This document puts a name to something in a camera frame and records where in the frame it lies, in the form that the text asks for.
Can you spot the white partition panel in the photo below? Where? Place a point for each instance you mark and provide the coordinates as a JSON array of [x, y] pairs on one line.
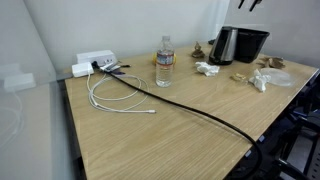
[[23, 100]]

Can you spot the black office chair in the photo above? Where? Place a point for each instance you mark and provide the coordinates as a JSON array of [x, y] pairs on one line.
[[300, 133]]

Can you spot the white power adapter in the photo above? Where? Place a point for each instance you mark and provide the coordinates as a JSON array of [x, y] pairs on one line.
[[82, 69]]

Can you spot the small crumpled brown paper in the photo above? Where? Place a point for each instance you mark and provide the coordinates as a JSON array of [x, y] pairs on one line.
[[198, 50]]

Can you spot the plugs at power strip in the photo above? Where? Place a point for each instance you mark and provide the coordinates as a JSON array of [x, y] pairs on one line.
[[111, 67]]

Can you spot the clear plastic water bottle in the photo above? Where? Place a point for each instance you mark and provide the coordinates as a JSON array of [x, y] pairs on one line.
[[165, 66]]

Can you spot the clear plastic lid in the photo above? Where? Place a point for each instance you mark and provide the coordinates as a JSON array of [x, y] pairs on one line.
[[280, 77]]

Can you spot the stainless steel electric kettle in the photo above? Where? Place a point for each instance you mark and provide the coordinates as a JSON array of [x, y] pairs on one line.
[[224, 46]]

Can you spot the large crumpled brown paper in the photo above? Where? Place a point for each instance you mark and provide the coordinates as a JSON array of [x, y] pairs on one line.
[[271, 62]]

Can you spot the crumpled white tissue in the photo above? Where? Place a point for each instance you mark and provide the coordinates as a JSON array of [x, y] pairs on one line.
[[260, 80], [207, 69]]

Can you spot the white power strip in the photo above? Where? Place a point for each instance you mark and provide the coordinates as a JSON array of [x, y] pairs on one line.
[[96, 56]]

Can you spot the black plastic bin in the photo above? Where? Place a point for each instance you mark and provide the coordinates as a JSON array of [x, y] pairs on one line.
[[251, 45]]

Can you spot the small yellow crumpled wrapper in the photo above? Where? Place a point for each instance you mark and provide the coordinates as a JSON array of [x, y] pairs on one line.
[[238, 77]]

